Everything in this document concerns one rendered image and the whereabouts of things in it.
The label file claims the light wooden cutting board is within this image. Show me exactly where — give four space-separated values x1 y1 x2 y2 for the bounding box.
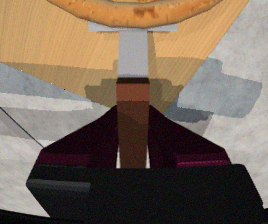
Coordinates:
0 0 249 114

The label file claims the grey turner with brown handle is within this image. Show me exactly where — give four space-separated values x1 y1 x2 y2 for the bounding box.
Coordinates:
88 21 178 168

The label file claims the cheese pizza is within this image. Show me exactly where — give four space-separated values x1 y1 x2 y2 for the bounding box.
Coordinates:
46 0 222 29

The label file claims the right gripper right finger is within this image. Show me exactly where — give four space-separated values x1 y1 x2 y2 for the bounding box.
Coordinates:
147 105 232 168

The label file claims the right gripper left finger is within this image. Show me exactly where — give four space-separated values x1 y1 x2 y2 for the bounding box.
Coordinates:
34 105 119 168

